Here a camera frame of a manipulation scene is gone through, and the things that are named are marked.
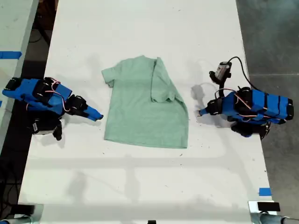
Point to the grey and black camera box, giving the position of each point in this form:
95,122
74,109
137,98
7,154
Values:
223,70

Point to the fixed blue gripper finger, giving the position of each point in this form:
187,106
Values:
94,112
203,110

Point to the silver metal bracket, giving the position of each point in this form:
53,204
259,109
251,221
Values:
253,213
38,213

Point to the short black camera stalk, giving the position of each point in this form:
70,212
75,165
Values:
222,86
57,133

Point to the short blue tape strip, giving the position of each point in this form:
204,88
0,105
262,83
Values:
265,191

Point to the pale green T-shirt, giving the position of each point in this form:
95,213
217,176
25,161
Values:
140,116

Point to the tiny black box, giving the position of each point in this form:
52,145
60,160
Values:
151,222

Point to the white side table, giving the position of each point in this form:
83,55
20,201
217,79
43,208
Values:
12,28

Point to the small black box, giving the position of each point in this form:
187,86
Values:
268,206
25,209

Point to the black camera box white label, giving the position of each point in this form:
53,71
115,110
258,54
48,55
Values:
40,126

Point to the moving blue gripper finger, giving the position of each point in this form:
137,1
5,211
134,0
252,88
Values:
204,113
94,117

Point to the blue and black arm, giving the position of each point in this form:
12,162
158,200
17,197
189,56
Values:
264,105
30,93

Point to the long blue tape strip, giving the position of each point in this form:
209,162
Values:
10,54

